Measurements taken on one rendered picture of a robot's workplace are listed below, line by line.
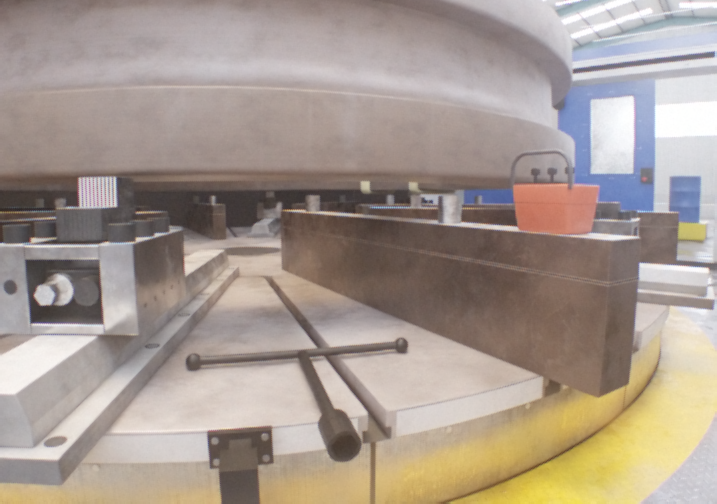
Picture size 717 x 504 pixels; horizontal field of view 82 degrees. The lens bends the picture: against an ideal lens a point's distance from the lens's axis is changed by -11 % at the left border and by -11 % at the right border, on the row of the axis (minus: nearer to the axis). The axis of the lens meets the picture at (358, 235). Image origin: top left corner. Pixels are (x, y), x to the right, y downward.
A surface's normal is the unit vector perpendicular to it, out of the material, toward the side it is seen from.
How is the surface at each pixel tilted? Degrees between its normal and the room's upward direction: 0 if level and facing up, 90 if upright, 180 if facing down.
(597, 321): 90
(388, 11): 90
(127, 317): 90
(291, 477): 90
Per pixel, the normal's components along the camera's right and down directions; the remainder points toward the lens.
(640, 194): -0.68, 0.07
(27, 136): -0.04, 0.08
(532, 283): -0.87, 0.04
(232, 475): 0.23, 0.08
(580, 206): 0.50, 0.19
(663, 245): -0.28, 0.08
